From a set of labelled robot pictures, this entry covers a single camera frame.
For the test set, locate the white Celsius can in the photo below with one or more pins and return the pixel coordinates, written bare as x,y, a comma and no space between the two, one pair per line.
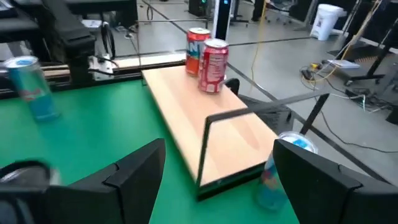
54,175

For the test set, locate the wooden shelf with black frame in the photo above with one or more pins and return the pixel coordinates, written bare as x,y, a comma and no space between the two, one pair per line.
192,124

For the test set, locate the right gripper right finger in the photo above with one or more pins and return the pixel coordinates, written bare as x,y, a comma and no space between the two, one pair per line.
326,196

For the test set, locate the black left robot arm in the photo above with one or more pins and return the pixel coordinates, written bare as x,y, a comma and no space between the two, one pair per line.
71,40

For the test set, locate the blue silver Red Bull can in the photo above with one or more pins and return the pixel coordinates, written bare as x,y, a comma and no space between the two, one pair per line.
31,90
269,186

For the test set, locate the red Coca-Cola can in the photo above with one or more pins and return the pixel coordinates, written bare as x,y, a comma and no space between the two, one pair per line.
213,68

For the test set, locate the white lamp stand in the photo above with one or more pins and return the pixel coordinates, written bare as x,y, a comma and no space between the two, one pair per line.
222,18

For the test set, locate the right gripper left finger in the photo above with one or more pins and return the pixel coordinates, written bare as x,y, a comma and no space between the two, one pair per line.
130,186

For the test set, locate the black floor stand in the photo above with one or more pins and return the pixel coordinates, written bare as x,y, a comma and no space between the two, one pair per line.
360,78

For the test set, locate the white paper stack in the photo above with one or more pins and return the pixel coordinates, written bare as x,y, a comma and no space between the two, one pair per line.
342,63

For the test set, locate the orange Fanta can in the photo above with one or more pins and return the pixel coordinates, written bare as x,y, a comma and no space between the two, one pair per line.
192,56

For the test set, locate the white trash bin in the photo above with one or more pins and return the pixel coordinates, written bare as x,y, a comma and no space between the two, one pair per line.
326,21

